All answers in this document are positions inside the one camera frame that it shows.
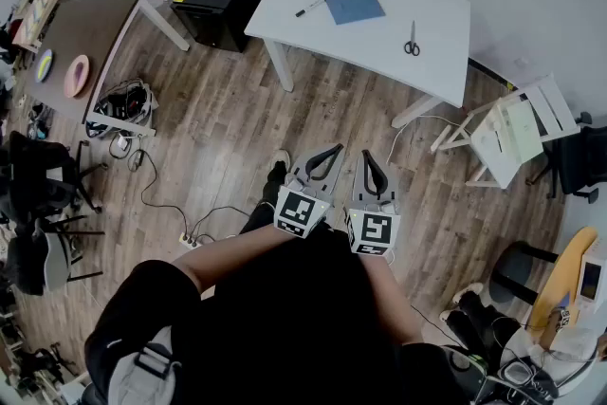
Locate brown table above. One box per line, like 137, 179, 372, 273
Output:
21, 0, 191, 138

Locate white device with screen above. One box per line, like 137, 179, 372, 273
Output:
576, 246, 607, 314

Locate white box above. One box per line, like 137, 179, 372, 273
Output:
469, 101, 523, 190

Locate grey bag with black buckle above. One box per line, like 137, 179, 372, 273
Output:
108, 326, 184, 405

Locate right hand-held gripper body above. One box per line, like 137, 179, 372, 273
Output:
343, 201, 403, 256

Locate person's black clothing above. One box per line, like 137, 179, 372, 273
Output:
84, 160, 475, 405

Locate yellow round table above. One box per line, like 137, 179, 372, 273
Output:
526, 226, 599, 347

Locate black-handled scissors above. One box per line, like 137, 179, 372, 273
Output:
403, 19, 422, 58

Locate box of tangled cables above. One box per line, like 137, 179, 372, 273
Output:
86, 78, 157, 138

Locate black stool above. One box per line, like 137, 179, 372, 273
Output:
487, 240, 561, 307

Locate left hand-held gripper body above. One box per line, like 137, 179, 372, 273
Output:
273, 175, 334, 241

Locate blue notebook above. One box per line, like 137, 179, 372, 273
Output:
323, 0, 387, 27

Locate black cabinet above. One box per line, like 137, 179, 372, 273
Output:
170, 0, 267, 54

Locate grey chair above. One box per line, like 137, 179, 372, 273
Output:
9, 216, 106, 296

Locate black office chair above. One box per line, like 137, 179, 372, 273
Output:
525, 111, 607, 205
0, 130, 109, 217

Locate pink plate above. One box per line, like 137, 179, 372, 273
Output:
63, 54, 91, 100

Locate pale green box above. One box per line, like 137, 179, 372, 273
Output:
505, 99, 545, 165

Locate person's left forearm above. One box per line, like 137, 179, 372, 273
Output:
171, 222, 304, 295

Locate black and white marker pen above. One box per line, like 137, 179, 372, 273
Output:
294, 0, 327, 19

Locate blue and yellow plate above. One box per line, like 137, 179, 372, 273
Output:
33, 48, 54, 84

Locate person's right forearm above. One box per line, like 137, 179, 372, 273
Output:
362, 249, 426, 345

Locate white wooden chair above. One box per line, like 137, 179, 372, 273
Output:
430, 71, 582, 190

